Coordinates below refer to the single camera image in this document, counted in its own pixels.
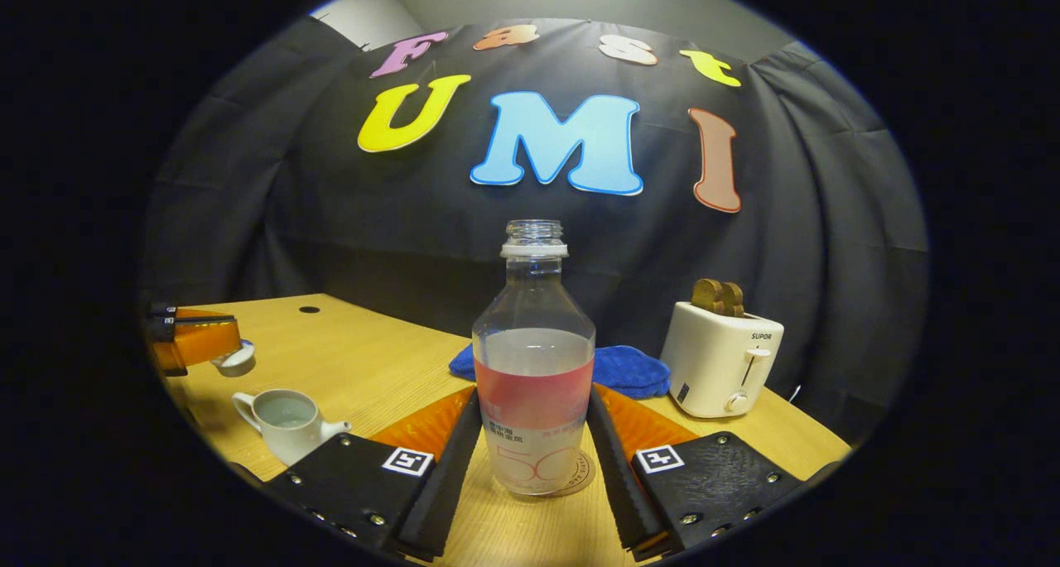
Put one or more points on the brown toast slice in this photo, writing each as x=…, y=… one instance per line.
x=706, y=295
x=734, y=300

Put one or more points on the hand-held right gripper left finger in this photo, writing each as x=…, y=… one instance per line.
x=443, y=484

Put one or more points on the white teacup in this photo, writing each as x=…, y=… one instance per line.
x=290, y=441

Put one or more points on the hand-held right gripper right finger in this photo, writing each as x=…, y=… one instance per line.
x=617, y=484

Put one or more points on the white toaster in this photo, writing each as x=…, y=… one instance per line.
x=712, y=368

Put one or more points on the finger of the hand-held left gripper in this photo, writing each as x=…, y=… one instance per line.
x=199, y=343
x=161, y=311

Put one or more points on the blue towel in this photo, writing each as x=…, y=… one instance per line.
x=633, y=372

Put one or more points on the black backdrop cloth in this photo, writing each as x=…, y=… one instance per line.
x=373, y=236

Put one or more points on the round coaster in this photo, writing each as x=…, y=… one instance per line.
x=585, y=478

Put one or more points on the clear water bottle pink label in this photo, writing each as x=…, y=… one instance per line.
x=534, y=401

